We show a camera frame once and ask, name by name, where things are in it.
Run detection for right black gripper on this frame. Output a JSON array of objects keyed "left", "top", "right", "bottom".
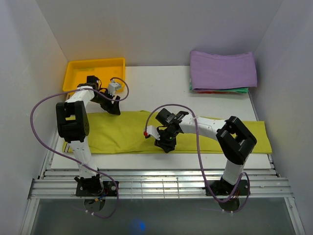
[{"left": 155, "top": 128, "right": 179, "bottom": 153}]

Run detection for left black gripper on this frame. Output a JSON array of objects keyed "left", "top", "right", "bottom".
[{"left": 90, "top": 89, "right": 120, "bottom": 115}]

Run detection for yellow-green trousers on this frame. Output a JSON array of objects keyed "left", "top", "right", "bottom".
[{"left": 61, "top": 110, "right": 273, "bottom": 155}]

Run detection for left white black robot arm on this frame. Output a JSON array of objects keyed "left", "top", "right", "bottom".
[{"left": 56, "top": 75, "right": 122, "bottom": 196}]

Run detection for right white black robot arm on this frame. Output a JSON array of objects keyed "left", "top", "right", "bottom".
[{"left": 148, "top": 108, "right": 257, "bottom": 195}]

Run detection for folded purple trousers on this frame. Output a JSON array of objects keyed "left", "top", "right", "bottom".
[{"left": 190, "top": 50, "right": 257, "bottom": 91}]

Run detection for yellow plastic tray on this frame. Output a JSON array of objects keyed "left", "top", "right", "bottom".
[{"left": 63, "top": 58, "right": 126, "bottom": 92}]

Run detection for folded red garment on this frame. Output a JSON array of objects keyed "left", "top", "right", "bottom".
[{"left": 196, "top": 91, "right": 230, "bottom": 94}]

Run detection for folded green garment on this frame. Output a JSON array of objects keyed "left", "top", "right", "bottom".
[{"left": 189, "top": 77, "right": 249, "bottom": 94}]

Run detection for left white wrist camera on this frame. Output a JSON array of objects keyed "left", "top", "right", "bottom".
[{"left": 107, "top": 82, "right": 122, "bottom": 95}]

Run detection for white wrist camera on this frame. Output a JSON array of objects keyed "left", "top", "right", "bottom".
[
  {"left": 107, "top": 82, "right": 122, "bottom": 95},
  {"left": 144, "top": 125, "right": 160, "bottom": 140}
]

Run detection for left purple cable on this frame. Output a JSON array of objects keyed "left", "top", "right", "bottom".
[{"left": 29, "top": 77, "right": 130, "bottom": 219}]

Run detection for purple cable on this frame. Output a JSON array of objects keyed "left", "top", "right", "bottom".
[
  {"left": 144, "top": 104, "right": 251, "bottom": 214},
  {"left": 29, "top": 77, "right": 130, "bottom": 219}
]

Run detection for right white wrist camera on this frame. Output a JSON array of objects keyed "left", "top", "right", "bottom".
[{"left": 144, "top": 125, "right": 160, "bottom": 140}]

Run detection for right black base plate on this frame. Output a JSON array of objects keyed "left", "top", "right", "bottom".
[{"left": 208, "top": 180, "right": 248, "bottom": 196}]

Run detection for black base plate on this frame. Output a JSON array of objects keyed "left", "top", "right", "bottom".
[
  {"left": 208, "top": 180, "right": 248, "bottom": 196},
  {"left": 75, "top": 181, "right": 117, "bottom": 197}
]

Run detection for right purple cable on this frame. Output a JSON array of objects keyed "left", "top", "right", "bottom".
[{"left": 144, "top": 104, "right": 251, "bottom": 214}]

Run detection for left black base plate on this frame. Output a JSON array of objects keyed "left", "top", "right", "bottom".
[{"left": 75, "top": 181, "right": 117, "bottom": 197}]

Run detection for aluminium rail frame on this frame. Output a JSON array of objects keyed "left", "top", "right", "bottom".
[{"left": 21, "top": 153, "right": 305, "bottom": 235}]

